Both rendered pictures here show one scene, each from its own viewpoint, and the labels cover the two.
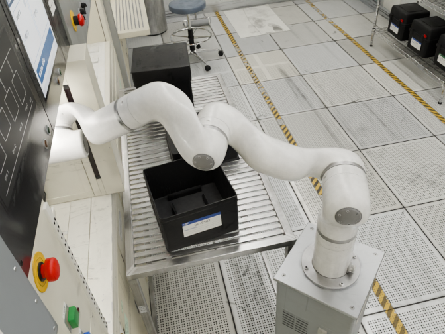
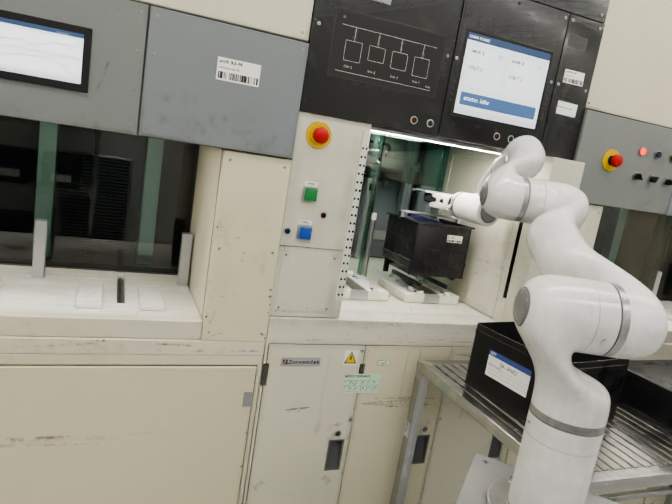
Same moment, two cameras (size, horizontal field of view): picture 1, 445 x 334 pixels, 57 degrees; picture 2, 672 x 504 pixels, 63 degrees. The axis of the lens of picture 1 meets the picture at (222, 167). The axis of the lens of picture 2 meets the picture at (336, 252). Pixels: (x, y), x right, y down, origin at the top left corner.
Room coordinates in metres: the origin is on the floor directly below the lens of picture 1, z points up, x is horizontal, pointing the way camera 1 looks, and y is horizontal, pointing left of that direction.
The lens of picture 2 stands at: (0.17, -1.08, 1.32)
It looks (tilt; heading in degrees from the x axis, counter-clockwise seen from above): 10 degrees down; 76
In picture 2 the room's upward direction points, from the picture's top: 9 degrees clockwise
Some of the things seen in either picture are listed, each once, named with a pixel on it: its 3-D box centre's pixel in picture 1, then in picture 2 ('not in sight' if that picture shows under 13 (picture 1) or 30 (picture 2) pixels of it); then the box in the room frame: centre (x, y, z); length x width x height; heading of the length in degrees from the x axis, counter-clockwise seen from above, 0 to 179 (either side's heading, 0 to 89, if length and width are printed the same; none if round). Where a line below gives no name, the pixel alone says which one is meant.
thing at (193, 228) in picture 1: (190, 199); (544, 370); (1.07, 0.13, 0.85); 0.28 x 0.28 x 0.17; 17
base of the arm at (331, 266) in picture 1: (333, 247); (553, 467); (0.79, -0.33, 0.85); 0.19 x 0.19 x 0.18
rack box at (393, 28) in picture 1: (407, 21); not in sight; (3.76, -1.88, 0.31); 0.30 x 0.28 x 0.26; 6
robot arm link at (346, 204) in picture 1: (342, 208); (564, 348); (0.76, -0.32, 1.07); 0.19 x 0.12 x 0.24; 168
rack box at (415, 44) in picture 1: (430, 36); not in sight; (3.39, -1.93, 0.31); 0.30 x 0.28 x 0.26; 9
